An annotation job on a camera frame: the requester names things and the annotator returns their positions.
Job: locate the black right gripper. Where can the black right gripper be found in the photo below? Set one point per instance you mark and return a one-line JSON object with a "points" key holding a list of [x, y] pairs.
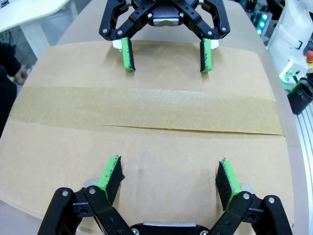
{"points": [[165, 9]]}

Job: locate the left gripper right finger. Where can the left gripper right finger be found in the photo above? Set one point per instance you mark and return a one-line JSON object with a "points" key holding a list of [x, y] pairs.
{"points": [[227, 183]]}

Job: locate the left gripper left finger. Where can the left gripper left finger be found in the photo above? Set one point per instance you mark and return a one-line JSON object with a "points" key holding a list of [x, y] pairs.
{"points": [[112, 176]]}

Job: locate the brown cardboard shipping box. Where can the brown cardboard shipping box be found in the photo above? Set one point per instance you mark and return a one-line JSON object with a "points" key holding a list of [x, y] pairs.
{"points": [[159, 73]]}

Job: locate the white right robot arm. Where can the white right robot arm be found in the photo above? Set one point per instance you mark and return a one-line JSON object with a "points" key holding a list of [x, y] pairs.
{"points": [[293, 24]]}

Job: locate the person's left forearm black sleeve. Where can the person's left forearm black sleeve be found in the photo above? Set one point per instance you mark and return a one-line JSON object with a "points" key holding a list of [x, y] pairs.
{"points": [[8, 58]]}

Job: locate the person's left hand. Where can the person's left hand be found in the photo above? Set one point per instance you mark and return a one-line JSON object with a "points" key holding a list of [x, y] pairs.
{"points": [[19, 76]]}

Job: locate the brown packing tape strip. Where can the brown packing tape strip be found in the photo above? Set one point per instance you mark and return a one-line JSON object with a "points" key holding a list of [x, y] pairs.
{"points": [[146, 107]]}

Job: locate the black device with teal lights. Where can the black device with teal lights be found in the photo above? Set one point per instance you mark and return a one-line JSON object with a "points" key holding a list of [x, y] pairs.
{"points": [[260, 19]]}

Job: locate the black cup with green holder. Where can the black cup with green holder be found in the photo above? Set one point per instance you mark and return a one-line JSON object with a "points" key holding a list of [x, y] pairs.
{"points": [[299, 98]]}

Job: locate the person in black CGP sweatshirt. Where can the person in black CGP sweatshirt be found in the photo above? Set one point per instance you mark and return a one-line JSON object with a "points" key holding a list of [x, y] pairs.
{"points": [[6, 105]]}

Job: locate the red emergency stop button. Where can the red emergency stop button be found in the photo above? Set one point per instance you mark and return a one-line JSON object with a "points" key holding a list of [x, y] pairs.
{"points": [[310, 57]]}

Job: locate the white rounded table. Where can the white rounded table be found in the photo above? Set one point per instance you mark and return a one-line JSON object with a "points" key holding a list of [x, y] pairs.
{"points": [[29, 12]]}

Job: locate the aluminium profile frame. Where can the aluminium profile frame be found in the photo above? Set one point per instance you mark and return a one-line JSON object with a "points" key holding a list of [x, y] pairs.
{"points": [[306, 171]]}

